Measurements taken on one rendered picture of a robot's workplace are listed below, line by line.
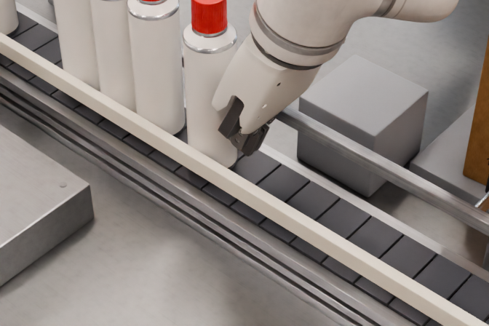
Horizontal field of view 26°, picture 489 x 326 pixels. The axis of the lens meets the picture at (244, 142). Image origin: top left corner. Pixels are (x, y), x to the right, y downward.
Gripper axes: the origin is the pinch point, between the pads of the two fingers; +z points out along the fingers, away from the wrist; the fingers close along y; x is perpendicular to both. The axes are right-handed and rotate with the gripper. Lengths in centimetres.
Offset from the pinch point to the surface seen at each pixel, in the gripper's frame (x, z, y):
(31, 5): -40.2, 26.6, -10.5
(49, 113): -20.5, 15.6, 5.5
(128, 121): -11.0, 7.4, 4.1
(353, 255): 16.2, -2.8, 4.1
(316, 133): 5.4, -3.5, -2.9
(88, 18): -21.4, 3.0, 1.0
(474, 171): 18.0, 1.8, -17.8
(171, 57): -10.8, -0.8, 0.2
